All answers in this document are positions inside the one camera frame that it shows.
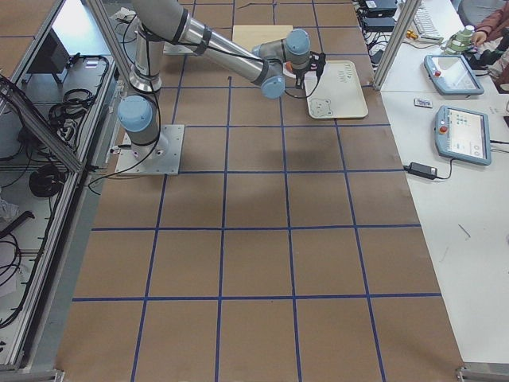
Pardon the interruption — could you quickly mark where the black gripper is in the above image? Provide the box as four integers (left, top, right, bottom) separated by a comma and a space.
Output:
290, 59, 311, 86

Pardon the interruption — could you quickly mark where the white round plate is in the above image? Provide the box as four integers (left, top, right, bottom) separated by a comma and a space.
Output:
283, 62, 296, 79

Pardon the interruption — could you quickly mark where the cream bear tray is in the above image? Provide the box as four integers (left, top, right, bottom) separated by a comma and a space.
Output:
304, 60, 368, 119

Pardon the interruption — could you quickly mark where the bamboo cutting board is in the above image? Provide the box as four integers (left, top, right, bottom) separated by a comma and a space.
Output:
232, 25, 293, 51

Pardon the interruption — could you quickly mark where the gold cylinder tool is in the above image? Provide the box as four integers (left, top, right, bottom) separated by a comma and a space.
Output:
406, 29, 418, 41

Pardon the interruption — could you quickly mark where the white keyboard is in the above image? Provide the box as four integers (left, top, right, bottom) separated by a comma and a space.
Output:
412, 7, 443, 44

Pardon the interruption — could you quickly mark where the far teach pendant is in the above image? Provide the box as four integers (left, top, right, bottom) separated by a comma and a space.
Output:
423, 55, 484, 96

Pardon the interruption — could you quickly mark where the teach pendant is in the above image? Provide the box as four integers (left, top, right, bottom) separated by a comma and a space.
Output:
434, 105, 492, 166
423, 55, 484, 96

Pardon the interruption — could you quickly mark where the black power adapter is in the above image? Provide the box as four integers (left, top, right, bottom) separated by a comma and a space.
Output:
406, 162, 437, 180

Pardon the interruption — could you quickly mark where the near teach pendant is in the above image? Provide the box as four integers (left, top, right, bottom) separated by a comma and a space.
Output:
434, 105, 492, 166

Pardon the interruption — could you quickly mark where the aluminium frame post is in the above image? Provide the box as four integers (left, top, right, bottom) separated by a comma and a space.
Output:
372, 0, 421, 91

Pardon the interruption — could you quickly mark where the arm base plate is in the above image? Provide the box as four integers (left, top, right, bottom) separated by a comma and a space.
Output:
115, 124, 185, 176

